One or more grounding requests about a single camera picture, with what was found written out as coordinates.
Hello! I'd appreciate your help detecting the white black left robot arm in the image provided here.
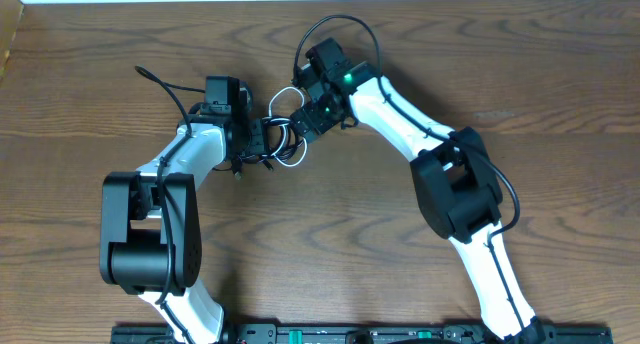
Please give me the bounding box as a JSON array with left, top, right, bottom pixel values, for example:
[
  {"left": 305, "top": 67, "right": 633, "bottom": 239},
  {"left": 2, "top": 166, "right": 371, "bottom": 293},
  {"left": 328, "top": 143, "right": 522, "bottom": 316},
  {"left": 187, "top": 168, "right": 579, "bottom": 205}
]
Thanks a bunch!
[{"left": 99, "top": 76, "right": 257, "bottom": 343}]

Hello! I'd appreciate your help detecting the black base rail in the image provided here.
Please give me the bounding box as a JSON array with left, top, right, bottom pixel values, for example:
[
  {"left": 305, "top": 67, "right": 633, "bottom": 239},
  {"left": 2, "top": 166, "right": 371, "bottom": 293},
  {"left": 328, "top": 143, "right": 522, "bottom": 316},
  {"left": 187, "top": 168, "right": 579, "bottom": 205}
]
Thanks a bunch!
[{"left": 110, "top": 323, "right": 614, "bottom": 344}]

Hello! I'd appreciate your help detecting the white USB cable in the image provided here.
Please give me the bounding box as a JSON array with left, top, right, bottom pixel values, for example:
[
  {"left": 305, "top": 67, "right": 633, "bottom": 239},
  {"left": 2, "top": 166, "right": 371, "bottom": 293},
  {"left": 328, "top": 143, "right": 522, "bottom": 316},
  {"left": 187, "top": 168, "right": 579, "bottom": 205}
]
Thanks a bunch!
[{"left": 267, "top": 85, "right": 309, "bottom": 168}]

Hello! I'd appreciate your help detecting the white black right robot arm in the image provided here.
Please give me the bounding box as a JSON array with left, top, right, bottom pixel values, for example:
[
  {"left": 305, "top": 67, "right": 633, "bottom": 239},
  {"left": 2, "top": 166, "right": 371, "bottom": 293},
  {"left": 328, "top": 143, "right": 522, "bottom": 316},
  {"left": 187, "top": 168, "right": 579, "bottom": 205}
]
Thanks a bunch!
[{"left": 292, "top": 38, "right": 546, "bottom": 343}]

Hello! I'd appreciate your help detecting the black USB cable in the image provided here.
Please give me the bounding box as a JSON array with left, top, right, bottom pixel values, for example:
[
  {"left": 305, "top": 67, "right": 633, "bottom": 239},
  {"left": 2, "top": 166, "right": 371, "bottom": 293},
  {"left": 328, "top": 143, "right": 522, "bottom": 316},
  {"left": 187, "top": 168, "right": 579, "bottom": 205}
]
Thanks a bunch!
[{"left": 212, "top": 114, "right": 307, "bottom": 180}]

